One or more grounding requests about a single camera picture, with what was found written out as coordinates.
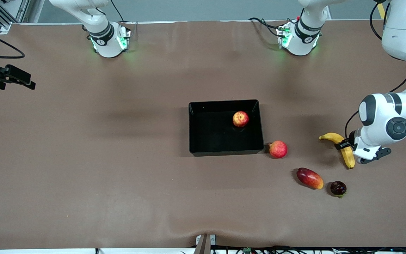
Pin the yellow banana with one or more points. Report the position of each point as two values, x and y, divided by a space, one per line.
347 155

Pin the red yellow striped apple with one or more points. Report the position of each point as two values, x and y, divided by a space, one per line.
240 119

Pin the black rectangular plastic box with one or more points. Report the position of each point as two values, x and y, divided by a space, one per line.
217 137

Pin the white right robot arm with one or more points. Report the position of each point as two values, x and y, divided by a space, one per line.
104 38

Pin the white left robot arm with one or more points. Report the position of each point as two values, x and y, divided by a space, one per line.
397 120

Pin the dark purple mangosteen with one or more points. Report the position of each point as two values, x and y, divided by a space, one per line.
338 188

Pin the red yellow mango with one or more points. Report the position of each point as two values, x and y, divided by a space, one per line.
309 178

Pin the metal table edge clamp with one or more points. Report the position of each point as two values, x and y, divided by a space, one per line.
205 243

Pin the aluminium frame profile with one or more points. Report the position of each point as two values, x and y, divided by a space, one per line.
2 14

